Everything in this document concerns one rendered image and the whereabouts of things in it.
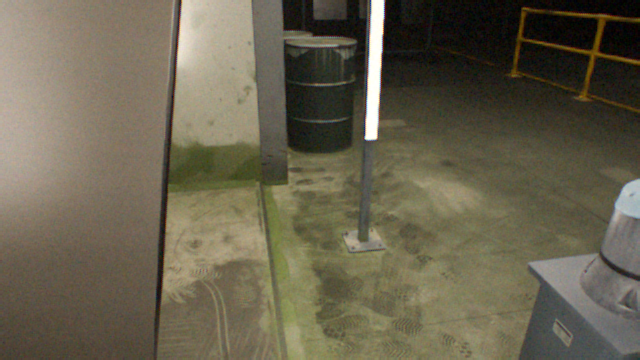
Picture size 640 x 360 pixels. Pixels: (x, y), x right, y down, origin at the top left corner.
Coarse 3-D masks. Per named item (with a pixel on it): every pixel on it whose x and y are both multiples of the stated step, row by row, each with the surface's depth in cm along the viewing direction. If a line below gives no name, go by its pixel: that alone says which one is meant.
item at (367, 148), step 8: (368, 0) 178; (368, 8) 179; (368, 144) 203; (368, 152) 205; (368, 160) 207; (368, 168) 209; (360, 176) 214; (368, 176) 211; (360, 184) 216; (368, 184) 213; (360, 192) 217; (368, 192) 215; (360, 200) 219; (368, 200) 217; (360, 208) 220; (368, 208) 219; (360, 216) 221; (368, 216) 221; (360, 224) 223; (368, 224) 223; (360, 232) 225; (368, 232) 225; (360, 240) 227; (368, 240) 228
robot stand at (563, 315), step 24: (528, 264) 105; (552, 264) 104; (576, 264) 104; (552, 288) 97; (576, 288) 96; (552, 312) 99; (576, 312) 90; (600, 312) 89; (528, 336) 109; (552, 336) 100; (576, 336) 92; (600, 336) 83; (624, 336) 82
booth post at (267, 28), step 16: (256, 0) 242; (272, 0) 244; (256, 16) 246; (272, 16) 248; (256, 32) 250; (272, 32) 252; (256, 48) 254; (272, 48) 255; (256, 64) 258; (272, 64) 260; (256, 80) 262; (272, 80) 264; (272, 96) 268; (272, 112) 272; (272, 128) 277; (272, 144) 282; (272, 160) 287; (272, 176) 292
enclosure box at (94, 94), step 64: (0, 0) 39; (64, 0) 41; (128, 0) 42; (0, 64) 41; (64, 64) 43; (128, 64) 45; (0, 128) 44; (64, 128) 46; (128, 128) 47; (0, 192) 47; (64, 192) 48; (128, 192) 51; (0, 256) 50; (64, 256) 52; (128, 256) 54; (0, 320) 53; (64, 320) 55; (128, 320) 58
